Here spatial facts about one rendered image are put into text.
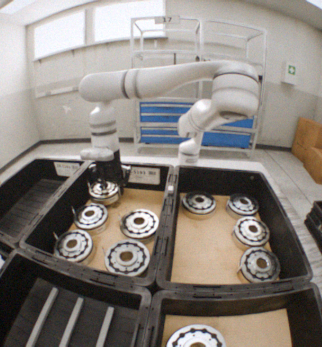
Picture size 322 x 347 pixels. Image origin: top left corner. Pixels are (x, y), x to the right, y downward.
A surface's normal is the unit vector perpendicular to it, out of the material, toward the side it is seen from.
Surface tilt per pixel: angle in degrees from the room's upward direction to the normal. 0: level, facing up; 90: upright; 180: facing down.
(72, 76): 90
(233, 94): 64
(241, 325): 0
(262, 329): 0
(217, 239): 0
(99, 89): 93
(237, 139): 90
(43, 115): 90
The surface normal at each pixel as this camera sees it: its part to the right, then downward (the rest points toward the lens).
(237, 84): -0.29, 0.04
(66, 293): 0.00, -0.86
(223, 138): -0.07, 0.51
